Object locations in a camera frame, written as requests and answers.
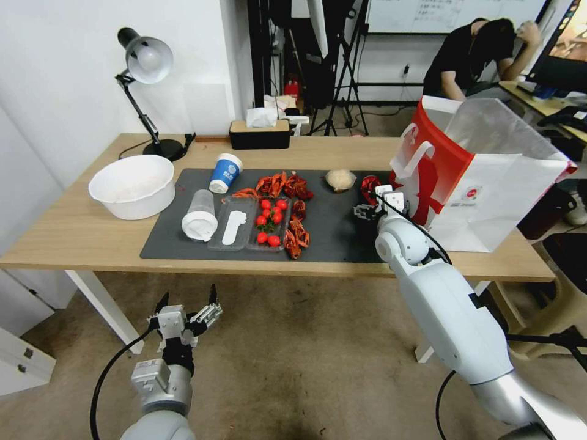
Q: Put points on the clear plastic cup white lid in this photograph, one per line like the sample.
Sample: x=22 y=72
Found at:
x=201 y=220

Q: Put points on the black office chair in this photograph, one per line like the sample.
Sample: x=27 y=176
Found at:
x=545 y=211

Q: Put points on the white power box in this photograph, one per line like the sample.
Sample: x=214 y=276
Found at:
x=299 y=124

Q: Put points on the white drawer cabinet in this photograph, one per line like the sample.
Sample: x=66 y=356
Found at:
x=23 y=339

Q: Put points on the red and white delivery bag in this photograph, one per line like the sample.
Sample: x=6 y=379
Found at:
x=486 y=183

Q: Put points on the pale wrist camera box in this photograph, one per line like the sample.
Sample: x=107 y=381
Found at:
x=173 y=321

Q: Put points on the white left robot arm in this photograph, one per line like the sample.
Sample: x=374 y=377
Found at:
x=158 y=403

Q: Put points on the beige plastic stool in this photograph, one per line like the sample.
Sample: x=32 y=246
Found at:
x=536 y=302

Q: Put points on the wooden office desk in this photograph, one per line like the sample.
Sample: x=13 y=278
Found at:
x=527 y=98

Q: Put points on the black stand leg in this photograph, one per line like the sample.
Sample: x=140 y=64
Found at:
x=550 y=340

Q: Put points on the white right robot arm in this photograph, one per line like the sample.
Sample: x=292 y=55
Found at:
x=447 y=307

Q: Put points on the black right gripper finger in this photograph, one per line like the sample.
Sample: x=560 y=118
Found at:
x=373 y=217
x=359 y=213

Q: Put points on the white tissue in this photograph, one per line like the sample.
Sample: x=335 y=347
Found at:
x=261 y=117

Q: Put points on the dark grey table mat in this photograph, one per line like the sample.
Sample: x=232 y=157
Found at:
x=330 y=229

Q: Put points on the black bag on desk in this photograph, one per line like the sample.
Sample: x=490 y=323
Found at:
x=566 y=118

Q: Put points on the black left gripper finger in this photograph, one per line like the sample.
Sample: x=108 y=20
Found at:
x=161 y=308
x=212 y=311

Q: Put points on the black desk lamp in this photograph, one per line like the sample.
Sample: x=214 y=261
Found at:
x=146 y=57

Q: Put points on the beige bun in wrapper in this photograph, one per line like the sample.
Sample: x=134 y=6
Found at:
x=340 y=179

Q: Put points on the blue paper cup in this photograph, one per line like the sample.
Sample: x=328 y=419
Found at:
x=225 y=174

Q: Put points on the white photo reflector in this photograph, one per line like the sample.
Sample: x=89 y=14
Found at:
x=318 y=25

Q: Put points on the red fire extinguisher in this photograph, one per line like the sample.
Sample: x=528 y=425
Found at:
x=292 y=86

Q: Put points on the large white bowl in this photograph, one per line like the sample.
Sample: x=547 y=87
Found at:
x=133 y=188

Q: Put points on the black computer monitor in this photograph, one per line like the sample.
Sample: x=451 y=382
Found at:
x=564 y=41

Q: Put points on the black tissue box wooden lid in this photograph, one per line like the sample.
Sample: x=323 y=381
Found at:
x=259 y=135

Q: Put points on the clear disposable takeout box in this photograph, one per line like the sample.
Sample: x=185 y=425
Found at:
x=243 y=229

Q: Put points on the white wall screen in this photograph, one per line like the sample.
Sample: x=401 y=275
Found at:
x=435 y=13

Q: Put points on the black tripod stand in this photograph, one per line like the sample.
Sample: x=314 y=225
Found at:
x=346 y=78

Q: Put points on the red crayfish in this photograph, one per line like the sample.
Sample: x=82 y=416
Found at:
x=296 y=243
x=297 y=227
x=369 y=184
x=271 y=183
x=299 y=209
x=299 y=185
x=246 y=194

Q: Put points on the white shoe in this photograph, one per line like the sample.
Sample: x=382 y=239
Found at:
x=578 y=210

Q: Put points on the white label in box lid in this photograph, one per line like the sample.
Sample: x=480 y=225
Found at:
x=234 y=227

